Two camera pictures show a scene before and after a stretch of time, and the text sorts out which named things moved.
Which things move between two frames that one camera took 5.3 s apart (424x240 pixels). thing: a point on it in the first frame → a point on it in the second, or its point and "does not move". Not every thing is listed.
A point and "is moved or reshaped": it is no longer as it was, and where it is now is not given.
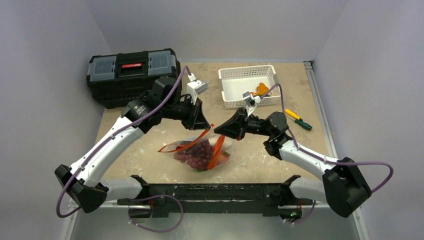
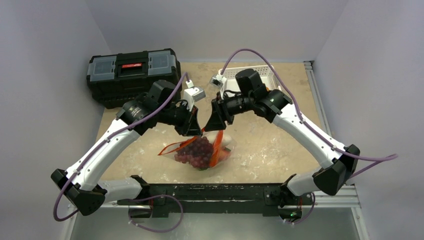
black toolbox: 116,80 does not move
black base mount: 214,199 does not move
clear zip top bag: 208,151 does not move
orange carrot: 212,162 does not move
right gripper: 243,122 → 219,112
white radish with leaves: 227,144 is moved or reshaped
